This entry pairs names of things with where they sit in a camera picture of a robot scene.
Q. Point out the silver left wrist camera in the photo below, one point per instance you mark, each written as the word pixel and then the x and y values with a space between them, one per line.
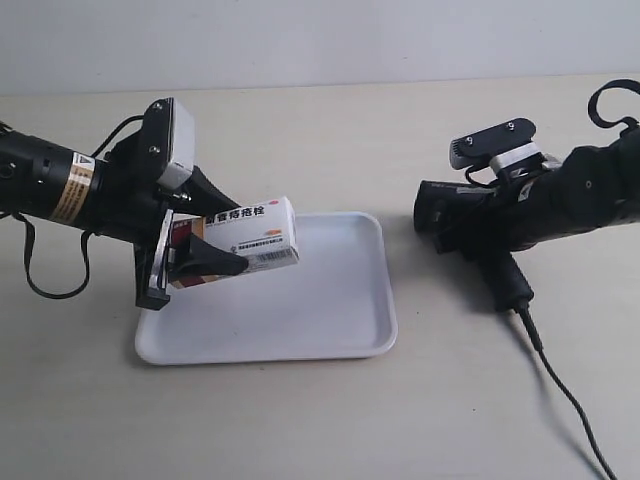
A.
pixel 166 146

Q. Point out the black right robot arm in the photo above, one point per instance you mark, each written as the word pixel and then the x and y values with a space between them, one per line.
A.
pixel 613 169

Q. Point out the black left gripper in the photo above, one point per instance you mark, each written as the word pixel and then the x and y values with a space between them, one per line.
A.
pixel 141 214

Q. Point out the white red medicine box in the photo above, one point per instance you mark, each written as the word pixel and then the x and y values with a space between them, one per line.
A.
pixel 264 233

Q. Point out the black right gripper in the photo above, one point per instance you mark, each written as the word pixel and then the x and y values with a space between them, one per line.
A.
pixel 548 206

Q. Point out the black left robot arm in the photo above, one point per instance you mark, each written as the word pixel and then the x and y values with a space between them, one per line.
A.
pixel 50 182

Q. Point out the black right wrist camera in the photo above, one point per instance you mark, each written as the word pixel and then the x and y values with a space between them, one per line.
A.
pixel 507 148

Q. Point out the black handheld barcode scanner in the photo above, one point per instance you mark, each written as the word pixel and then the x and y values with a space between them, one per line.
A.
pixel 454 217

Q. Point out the white plastic tray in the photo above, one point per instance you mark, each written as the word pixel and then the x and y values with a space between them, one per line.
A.
pixel 336 303

